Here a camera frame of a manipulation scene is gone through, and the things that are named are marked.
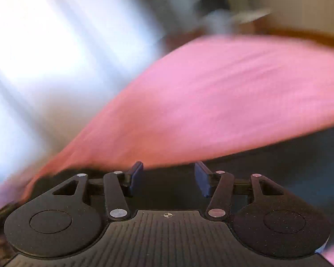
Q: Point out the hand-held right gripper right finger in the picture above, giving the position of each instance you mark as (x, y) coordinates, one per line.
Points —
(202, 178)

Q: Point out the white wardrobe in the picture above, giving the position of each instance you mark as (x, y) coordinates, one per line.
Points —
(44, 39)

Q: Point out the pink ribbed bedspread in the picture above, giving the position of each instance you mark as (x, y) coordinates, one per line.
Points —
(211, 94)

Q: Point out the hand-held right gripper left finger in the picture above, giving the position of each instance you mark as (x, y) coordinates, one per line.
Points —
(135, 178)

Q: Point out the black pants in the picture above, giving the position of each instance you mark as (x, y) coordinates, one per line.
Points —
(295, 167)

